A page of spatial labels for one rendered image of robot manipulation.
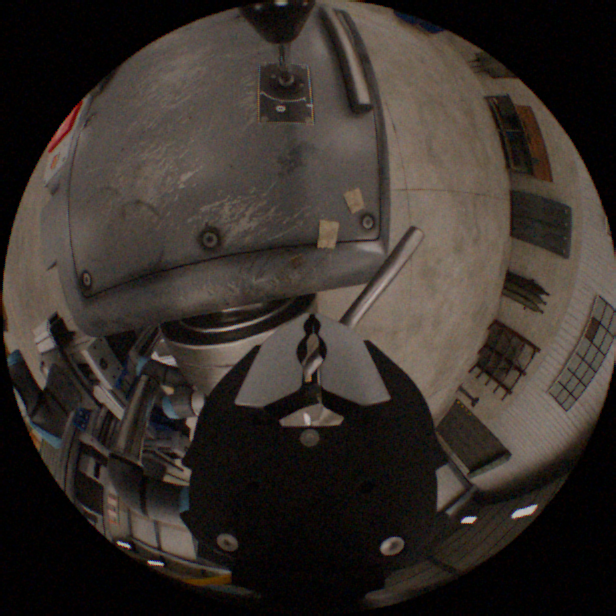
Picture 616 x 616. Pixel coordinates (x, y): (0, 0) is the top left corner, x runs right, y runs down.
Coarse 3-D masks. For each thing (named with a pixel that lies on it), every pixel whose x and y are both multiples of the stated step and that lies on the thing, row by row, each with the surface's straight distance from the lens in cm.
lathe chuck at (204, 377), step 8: (312, 336) 30; (312, 344) 31; (176, 360) 32; (304, 360) 30; (184, 368) 31; (192, 368) 29; (200, 368) 27; (208, 368) 26; (216, 368) 26; (224, 368) 25; (184, 376) 37; (192, 376) 31; (200, 376) 29; (208, 376) 28; (216, 376) 27; (192, 384) 37; (200, 384) 31; (208, 384) 30; (208, 392) 32
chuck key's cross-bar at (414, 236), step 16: (400, 240) 12; (416, 240) 12; (400, 256) 12; (384, 272) 12; (368, 288) 12; (384, 288) 12; (352, 304) 12; (368, 304) 12; (352, 320) 12; (304, 368) 16
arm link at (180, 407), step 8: (176, 392) 61; (184, 392) 61; (192, 392) 59; (168, 400) 61; (176, 400) 59; (184, 400) 58; (168, 408) 61; (176, 408) 59; (184, 408) 58; (192, 408) 57; (168, 416) 63; (176, 416) 61; (184, 416) 60; (192, 416) 59
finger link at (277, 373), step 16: (304, 320) 12; (272, 336) 11; (288, 336) 10; (304, 336) 10; (272, 352) 10; (288, 352) 9; (304, 352) 11; (256, 368) 9; (272, 368) 9; (288, 368) 8; (256, 384) 8; (272, 384) 8; (288, 384) 8; (304, 384) 9; (240, 400) 8; (256, 400) 8; (272, 400) 8; (288, 400) 8; (304, 400) 9
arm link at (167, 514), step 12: (144, 480) 52; (156, 480) 53; (144, 492) 51; (156, 492) 50; (168, 492) 51; (180, 492) 51; (144, 504) 51; (156, 504) 50; (168, 504) 50; (180, 504) 50; (156, 516) 53; (168, 516) 51
